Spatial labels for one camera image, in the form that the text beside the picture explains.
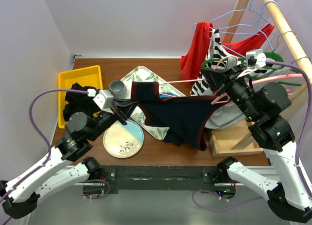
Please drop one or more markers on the grey tank top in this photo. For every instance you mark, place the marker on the grey tank top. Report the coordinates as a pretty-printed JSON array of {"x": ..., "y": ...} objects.
[{"x": 229, "y": 115}]

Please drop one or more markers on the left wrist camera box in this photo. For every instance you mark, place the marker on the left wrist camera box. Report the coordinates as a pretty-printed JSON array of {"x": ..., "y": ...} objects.
[{"x": 104, "y": 99}]

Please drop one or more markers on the thick pink plastic hanger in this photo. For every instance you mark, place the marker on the thick pink plastic hanger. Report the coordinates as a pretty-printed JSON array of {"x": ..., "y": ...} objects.
[{"x": 278, "y": 78}]

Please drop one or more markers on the grey ceramic mug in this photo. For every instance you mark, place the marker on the grey ceramic mug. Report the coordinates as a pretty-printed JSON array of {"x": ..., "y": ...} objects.
[{"x": 118, "y": 90}]

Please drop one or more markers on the yellow plastic bin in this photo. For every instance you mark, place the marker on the yellow plastic bin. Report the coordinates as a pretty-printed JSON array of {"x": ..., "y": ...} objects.
[{"x": 87, "y": 76}]

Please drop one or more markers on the wooden clothes rack frame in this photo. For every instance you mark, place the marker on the wooden clothes rack frame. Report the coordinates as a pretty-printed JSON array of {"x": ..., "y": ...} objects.
[{"x": 237, "y": 139}]

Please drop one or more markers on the blue dotted plate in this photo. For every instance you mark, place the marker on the blue dotted plate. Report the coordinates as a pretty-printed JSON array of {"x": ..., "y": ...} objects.
[{"x": 167, "y": 95}]

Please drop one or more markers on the blue wire hanger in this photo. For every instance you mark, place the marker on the blue wire hanger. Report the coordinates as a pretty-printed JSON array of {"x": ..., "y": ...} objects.
[
  {"x": 260, "y": 25},
  {"x": 243, "y": 15}
]

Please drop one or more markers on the green plastic hanger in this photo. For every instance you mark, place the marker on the green plastic hanger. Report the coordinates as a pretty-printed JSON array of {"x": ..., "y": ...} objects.
[{"x": 270, "y": 55}]

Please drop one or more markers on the cream and blue plate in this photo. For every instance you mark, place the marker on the cream and blue plate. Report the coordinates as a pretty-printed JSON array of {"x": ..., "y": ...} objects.
[{"x": 123, "y": 141}]

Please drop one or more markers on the blue wire hanger front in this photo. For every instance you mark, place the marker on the blue wire hanger front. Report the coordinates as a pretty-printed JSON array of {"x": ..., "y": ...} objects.
[{"x": 260, "y": 25}]

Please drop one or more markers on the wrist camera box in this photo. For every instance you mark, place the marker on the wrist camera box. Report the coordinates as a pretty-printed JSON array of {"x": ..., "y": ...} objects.
[
  {"x": 255, "y": 59},
  {"x": 104, "y": 99}
]

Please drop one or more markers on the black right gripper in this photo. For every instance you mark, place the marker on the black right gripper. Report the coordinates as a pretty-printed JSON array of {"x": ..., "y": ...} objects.
[{"x": 215, "y": 77}]

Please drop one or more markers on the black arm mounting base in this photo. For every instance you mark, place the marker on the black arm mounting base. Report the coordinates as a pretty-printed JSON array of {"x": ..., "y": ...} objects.
[{"x": 160, "y": 178}]

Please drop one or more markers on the navy maroon-trimmed tank top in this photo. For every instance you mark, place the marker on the navy maroon-trimmed tank top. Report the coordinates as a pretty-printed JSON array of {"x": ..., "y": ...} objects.
[{"x": 184, "y": 116}]

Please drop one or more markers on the leaf-patterned rectangular tray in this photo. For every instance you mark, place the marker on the leaf-patterned rectangular tray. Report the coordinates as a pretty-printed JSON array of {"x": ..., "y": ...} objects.
[{"x": 143, "y": 74}]

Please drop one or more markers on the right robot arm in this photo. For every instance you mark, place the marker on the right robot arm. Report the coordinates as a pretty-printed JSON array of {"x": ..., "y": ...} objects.
[{"x": 290, "y": 197}]

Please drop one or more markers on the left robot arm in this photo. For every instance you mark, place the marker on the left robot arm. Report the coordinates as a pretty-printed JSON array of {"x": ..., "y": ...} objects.
[{"x": 20, "y": 196}]

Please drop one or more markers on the red tank top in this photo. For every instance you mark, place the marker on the red tank top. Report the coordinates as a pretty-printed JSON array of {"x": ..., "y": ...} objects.
[{"x": 190, "y": 64}]

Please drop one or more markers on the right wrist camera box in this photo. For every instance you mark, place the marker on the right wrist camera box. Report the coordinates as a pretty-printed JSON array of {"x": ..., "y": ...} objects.
[{"x": 255, "y": 59}]

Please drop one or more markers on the thin pink wire hanger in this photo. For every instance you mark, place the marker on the thin pink wire hanger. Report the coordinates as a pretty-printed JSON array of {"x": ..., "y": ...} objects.
[{"x": 200, "y": 85}]

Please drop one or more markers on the black white striped tank top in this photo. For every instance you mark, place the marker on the black white striped tank top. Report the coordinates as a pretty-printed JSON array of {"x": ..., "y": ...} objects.
[{"x": 215, "y": 48}]

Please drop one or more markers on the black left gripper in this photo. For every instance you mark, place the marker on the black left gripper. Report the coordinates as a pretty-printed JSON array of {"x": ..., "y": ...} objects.
[{"x": 126, "y": 111}]

